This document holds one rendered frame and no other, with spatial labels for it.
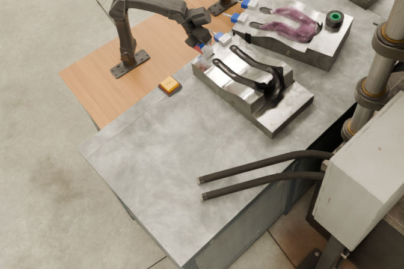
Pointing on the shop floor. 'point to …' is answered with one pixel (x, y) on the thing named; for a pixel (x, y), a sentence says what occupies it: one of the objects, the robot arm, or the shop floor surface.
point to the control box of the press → (360, 185)
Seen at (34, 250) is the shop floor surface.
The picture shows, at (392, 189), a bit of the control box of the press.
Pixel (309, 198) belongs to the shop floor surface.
